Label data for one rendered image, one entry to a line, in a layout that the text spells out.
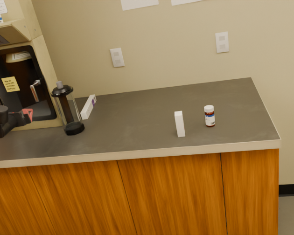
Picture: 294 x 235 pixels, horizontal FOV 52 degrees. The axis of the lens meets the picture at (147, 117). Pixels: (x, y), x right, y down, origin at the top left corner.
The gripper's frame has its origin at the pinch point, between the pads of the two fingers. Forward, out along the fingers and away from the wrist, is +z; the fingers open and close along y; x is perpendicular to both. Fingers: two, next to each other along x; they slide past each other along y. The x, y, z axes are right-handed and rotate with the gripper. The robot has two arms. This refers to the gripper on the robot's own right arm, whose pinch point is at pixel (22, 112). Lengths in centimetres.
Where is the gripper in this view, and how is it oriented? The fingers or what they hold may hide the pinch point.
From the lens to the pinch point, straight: 150.5
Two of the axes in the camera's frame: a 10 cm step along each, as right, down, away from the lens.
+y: -9.6, 1.6, 2.2
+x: 2.4, 8.9, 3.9
